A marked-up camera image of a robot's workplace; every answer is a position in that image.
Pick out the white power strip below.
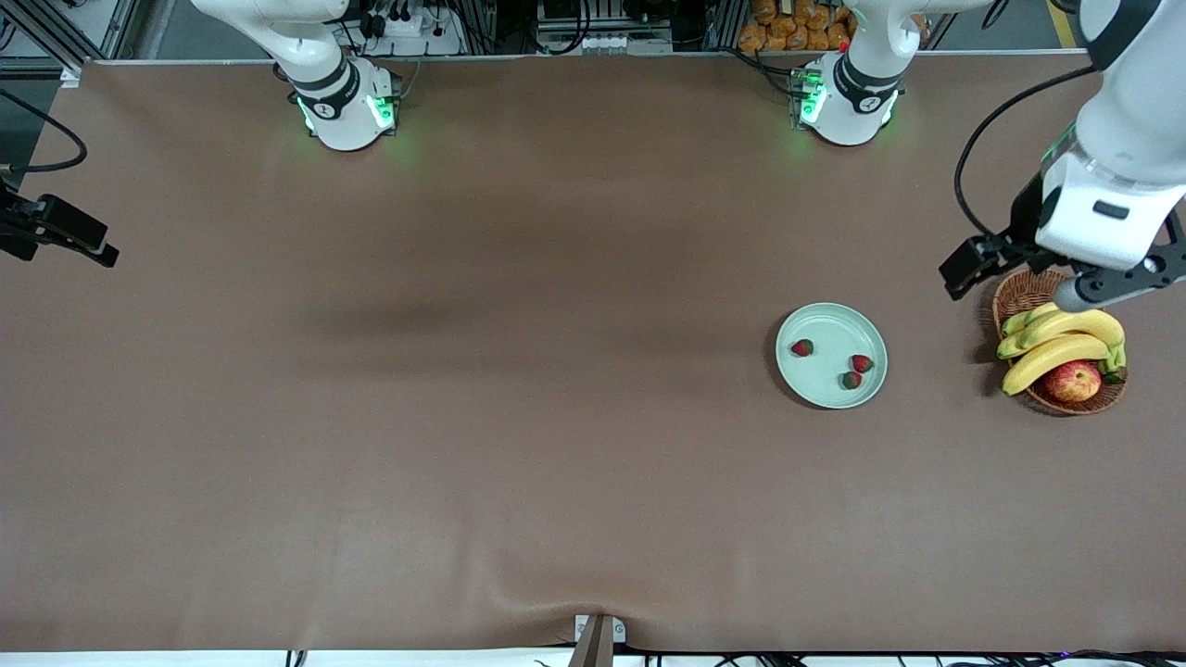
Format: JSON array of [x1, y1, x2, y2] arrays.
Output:
[[357, 7, 464, 57]]

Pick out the greenish yellow banana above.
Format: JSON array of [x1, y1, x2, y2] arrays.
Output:
[[1000, 301, 1087, 337]]

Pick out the silver table bracket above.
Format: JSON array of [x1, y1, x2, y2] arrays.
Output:
[[574, 614, 627, 644]]

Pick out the white terminal block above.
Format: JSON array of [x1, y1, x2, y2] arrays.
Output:
[[584, 34, 674, 53]]

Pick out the red yellow apple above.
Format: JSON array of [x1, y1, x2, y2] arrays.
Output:
[[1044, 360, 1103, 403]]

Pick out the brown table mat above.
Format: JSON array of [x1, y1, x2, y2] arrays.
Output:
[[0, 51, 1186, 654]]

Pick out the brown wooden bar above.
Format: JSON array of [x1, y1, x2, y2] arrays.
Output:
[[567, 615, 615, 667]]

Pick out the orange bread rolls pile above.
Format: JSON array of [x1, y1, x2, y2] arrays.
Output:
[[738, 0, 927, 53]]

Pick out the aluminium frame profile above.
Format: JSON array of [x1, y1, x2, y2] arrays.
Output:
[[0, 0, 140, 89]]

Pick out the long yellow banana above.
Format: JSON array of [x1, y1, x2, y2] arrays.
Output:
[[1002, 333, 1113, 396], [997, 307, 1127, 373]]

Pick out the brown wicker basket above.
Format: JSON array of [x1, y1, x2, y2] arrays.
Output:
[[991, 268, 1129, 416]]

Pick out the pale green round plate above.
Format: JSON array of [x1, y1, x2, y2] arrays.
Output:
[[776, 303, 889, 409]]

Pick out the black electronics box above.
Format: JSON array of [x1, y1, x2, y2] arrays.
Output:
[[537, 0, 724, 43]]

